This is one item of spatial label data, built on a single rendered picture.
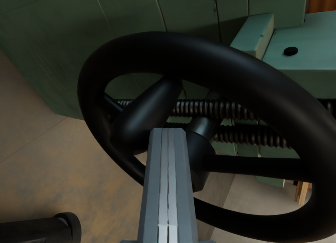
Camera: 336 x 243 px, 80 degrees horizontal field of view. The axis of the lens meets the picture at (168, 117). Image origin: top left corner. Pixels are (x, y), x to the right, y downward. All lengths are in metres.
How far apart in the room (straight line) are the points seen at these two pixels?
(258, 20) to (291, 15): 0.04
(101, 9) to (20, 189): 0.83
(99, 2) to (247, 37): 0.28
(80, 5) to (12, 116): 0.61
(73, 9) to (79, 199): 0.97
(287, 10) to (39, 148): 0.97
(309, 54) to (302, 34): 0.05
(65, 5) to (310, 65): 0.44
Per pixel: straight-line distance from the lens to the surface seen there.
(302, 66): 0.22
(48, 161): 1.07
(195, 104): 0.25
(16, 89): 0.97
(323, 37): 0.27
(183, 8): 0.33
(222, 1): 0.31
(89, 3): 0.44
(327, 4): 0.40
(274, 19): 0.30
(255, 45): 0.22
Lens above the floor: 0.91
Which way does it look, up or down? 33 degrees down
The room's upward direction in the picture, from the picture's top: 99 degrees clockwise
